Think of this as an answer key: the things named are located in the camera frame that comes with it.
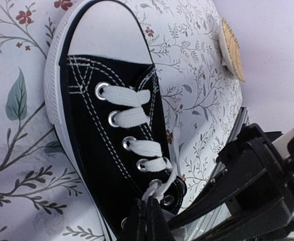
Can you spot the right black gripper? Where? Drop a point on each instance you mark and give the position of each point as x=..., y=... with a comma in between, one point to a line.
x=257, y=186

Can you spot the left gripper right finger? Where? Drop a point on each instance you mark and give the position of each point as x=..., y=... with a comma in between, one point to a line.
x=156, y=224

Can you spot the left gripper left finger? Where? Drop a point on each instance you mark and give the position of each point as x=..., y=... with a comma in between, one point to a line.
x=135, y=225

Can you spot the black canvas sneaker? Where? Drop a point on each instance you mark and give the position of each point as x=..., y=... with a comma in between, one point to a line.
x=103, y=97

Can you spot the floral patterned table mat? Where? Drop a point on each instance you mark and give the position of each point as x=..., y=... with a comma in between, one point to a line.
x=41, y=195

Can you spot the woven bamboo tray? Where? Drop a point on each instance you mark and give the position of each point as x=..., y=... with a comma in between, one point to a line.
x=230, y=49

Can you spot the front aluminium rail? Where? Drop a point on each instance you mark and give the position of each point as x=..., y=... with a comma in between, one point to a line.
x=237, y=125

